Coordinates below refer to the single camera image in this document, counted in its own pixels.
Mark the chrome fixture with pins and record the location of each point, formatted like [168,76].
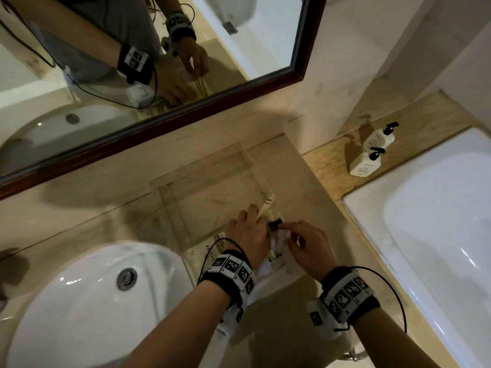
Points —
[352,356]

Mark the small dark toiletries bottle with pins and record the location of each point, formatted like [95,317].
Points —
[274,225]

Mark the white bathtub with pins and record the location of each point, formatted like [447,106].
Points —
[441,233]

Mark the chrome sink drain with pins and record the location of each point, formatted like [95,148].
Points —
[127,279]

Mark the white amenity packet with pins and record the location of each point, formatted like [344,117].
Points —
[279,241]

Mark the person's left hand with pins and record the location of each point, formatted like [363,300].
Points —
[249,237]

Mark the person's right forearm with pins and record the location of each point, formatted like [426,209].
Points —
[395,341]

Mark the white pump bottle black pump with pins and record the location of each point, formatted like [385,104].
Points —
[379,139]
[366,164]

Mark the white sink basin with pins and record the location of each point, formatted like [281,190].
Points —
[76,321]

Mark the person's right hand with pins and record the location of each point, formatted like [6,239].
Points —
[314,249]

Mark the mirror with dark wooden frame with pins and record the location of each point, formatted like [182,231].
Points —
[57,111]

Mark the transparent tray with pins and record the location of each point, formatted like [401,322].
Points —
[199,195]

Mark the white wrist camera marker tags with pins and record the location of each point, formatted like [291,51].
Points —
[322,320]
[232,318]

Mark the person's left forearm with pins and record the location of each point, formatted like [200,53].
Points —
[176,333]

